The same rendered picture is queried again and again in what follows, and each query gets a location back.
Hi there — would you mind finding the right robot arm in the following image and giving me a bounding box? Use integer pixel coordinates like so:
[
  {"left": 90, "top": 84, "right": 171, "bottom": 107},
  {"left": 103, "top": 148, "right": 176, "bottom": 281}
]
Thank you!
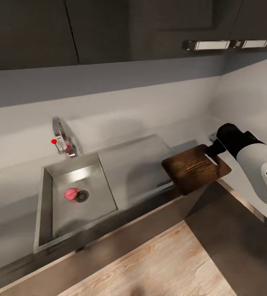
[{"left": 206, "top": 123, "right": 267, "bottom": 204}]

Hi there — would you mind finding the vidalia onion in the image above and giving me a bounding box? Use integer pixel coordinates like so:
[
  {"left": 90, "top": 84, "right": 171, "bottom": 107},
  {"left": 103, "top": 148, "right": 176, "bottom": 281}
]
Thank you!
[{"left": 65, "top": 188, "right": 80, "bottom": 200}]

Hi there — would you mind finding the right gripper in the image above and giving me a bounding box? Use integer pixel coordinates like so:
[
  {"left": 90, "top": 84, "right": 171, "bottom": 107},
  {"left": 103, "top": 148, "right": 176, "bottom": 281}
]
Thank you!
[{"left": 206, "top": 141, "right": 227, "bottom": 157}]

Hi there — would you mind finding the cutting board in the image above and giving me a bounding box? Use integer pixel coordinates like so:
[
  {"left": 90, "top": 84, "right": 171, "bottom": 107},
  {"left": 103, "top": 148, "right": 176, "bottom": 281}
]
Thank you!
[{"left": 161, "top": 144, "right": 232, "bottom": 196}]

